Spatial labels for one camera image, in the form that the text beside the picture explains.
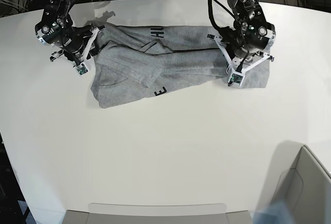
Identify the grey tray at bottom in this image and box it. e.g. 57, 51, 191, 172
62, 203, 253, 223

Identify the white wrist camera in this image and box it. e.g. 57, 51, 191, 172
228, 71, 245, 87
74, 62, 90, 77

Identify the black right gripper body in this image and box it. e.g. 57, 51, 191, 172
50, 25, 105, 66

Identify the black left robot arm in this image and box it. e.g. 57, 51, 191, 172
207, 0, 276, 76

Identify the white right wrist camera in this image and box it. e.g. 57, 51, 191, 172
74, 62, 90, 77

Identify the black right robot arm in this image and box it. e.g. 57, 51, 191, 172
35, 0, 105, 75

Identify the grey bin at right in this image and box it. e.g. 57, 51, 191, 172
271, 146, 330, 223

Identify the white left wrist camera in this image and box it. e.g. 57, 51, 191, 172
228, 71, 245, 87

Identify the grey T-shirt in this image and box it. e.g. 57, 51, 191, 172
89, 22, 272, 110

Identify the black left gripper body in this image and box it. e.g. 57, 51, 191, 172
207, 26, 275, 76

